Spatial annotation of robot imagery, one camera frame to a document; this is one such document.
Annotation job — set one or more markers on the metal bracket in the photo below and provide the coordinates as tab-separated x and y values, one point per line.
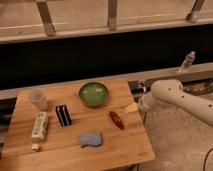
112	14
193	15
44	12

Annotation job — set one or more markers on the middle metal bracket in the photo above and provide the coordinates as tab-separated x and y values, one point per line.
112	14

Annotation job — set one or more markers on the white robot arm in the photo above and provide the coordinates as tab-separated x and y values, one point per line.
171	92

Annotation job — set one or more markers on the left metal bracket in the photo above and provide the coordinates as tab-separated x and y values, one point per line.
44	12

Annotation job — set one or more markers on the white tube with cap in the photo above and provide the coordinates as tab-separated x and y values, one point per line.
39	130

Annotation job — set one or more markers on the clear plastic cup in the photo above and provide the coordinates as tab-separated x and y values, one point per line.
38	99

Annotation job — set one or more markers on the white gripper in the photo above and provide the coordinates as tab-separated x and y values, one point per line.
146	103

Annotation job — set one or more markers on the black white striped eraser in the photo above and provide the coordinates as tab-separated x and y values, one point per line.
63	115

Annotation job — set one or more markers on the green bowl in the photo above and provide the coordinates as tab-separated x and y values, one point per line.
93	94

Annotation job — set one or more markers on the right metal bracket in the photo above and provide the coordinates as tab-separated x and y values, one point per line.
193	15

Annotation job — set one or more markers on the red chili pepper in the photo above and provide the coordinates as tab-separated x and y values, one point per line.
116	119

